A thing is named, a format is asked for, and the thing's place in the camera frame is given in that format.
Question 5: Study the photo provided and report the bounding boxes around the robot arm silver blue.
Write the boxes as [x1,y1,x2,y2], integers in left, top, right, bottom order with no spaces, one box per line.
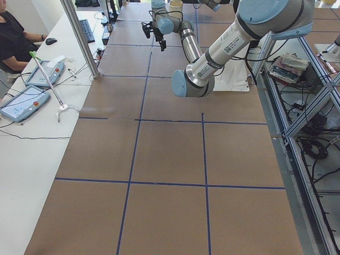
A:
[197,0,234,12]
[151,1,315,97]

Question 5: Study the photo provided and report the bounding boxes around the aluminium frame post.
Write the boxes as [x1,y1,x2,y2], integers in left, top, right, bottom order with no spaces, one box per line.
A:
[60,0,99,79]

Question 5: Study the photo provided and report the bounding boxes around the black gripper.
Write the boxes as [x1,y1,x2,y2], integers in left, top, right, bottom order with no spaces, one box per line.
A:
[153,28,167,52]

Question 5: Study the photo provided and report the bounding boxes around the far teach pendant tablet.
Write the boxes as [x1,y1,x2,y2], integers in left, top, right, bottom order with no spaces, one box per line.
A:
[24,61,65,89]

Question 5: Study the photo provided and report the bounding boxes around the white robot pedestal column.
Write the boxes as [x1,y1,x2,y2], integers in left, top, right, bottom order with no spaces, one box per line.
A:
[213,45,250,92]

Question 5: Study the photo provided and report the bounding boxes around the aluminium frame rack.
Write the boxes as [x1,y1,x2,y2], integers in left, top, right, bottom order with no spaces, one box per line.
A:
[253,36,339,254]

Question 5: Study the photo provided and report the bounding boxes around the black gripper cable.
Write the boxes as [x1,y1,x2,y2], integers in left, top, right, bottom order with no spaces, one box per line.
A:
[148,9,184,30]

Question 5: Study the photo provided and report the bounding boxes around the black keyboard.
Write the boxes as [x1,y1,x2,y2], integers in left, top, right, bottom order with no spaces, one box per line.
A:
[79,19,95,43]

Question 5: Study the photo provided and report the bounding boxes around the person in black shirt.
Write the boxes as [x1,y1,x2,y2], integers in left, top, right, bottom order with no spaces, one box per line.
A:
[1,1,47,73]

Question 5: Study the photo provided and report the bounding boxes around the metal rod grabber tool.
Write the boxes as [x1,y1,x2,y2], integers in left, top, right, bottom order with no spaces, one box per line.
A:
[29,51,80,122]

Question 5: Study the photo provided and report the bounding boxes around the near teach pendant tablet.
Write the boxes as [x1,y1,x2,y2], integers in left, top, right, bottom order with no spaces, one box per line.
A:
[1,85,50,122]

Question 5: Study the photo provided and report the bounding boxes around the black computer mouse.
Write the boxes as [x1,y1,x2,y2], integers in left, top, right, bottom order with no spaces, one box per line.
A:
[45,38,57,45]

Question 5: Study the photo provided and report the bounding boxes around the stack of books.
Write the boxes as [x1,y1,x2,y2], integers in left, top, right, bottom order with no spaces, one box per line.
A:
[269,53,309,84]

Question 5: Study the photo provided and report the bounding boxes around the teach pendant tablet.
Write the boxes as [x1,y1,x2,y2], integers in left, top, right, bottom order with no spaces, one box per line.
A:
[1,85,50,122]
[24,61,65,89]

